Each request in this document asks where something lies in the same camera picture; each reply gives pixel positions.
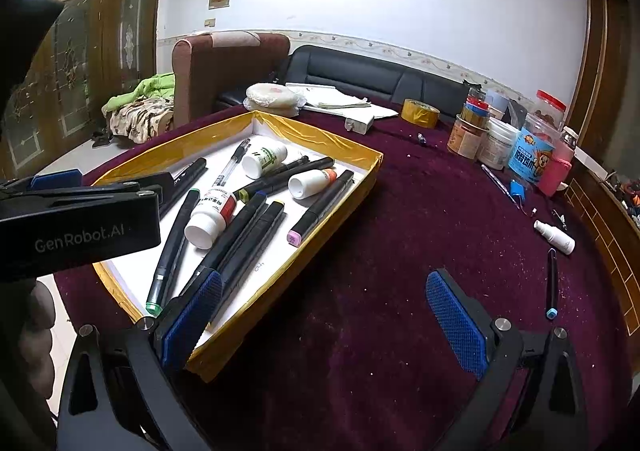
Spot green cloth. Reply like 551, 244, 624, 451
102, 72, 177, 114

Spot person's left hand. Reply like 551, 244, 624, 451
16, 281, 56, 412

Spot black marker pink cap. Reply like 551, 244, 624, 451
286, 169, 356, 248

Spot clear plastic container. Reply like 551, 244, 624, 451
487, 88, 511, 119

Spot orange label clear jar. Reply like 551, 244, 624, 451
446, 114, 491, 162

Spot wooden glass-panel cabinet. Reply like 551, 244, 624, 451
0, 0, 173, 182

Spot brown armchair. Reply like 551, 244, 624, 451
171, 30, 292, 129

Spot white spray bottle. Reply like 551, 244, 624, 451
533, 220, 576, 255

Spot white plastic jar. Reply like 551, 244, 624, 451
481, 118, 521, 171

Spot black pen yellow-green end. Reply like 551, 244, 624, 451
234, 155, 311, 204

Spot wooden brick-pattern counter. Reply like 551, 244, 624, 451
565, 151, 640, 332

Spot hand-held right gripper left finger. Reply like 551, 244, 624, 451
57, 268, 223, 451

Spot clear gel pen black cap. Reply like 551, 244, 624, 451
216, 138, 252, 188

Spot cartoon label plastic jar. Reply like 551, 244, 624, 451
507, 112, 563, 187

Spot white pen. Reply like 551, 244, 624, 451
481, 164, 523, 209

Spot printed paper sheets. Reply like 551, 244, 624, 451
285, 84, 371, 104

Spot black leather sofa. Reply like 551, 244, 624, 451
215, 45, 476, 124

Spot white booklet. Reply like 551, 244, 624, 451
302, 101, 401, 119

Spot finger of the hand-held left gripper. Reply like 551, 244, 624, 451
0, 169, 84, 199
0, 172, 175, 219

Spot patterned blanket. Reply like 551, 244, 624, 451
107, 98, 176, 144

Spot black pen light-blue cap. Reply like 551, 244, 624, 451
545, 247, 560, 321

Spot gold can red lid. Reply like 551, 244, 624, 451
460, 86, 493, 124

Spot small white bottle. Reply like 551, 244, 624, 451
287, 168, 338, 201

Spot pink knit-sleeved bottle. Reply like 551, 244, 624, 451
537, 126, 578, 197

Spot blue battery pack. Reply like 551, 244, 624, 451
509, 178, 537, 216

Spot dark floor item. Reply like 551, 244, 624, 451
90, 127, 121, 148

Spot red lid clear jar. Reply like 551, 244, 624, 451
530, 90, 568, 132

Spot gold tape roll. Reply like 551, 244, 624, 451
401, 99, 441, 129

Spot wooden door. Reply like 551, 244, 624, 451
565, 0, 633, 162

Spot white bottle green label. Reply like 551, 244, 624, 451
241, 141, 289, 179

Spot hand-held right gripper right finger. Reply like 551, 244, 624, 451
426, 270, 588, 451

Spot black marker green cap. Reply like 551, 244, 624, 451
145, 188, 202, 317

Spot bagged flatbread stack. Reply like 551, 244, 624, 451
244, 82, 306, 118

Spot white medicine bottle red label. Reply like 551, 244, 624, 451
184, 188, 238, 250

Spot gold-edged white box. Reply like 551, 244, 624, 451
92, 110, 385, 383

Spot pile of tools and cables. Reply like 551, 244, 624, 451
600, 171, 640, 227

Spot black marker blue end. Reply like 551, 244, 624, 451
249, 156, 336, 199

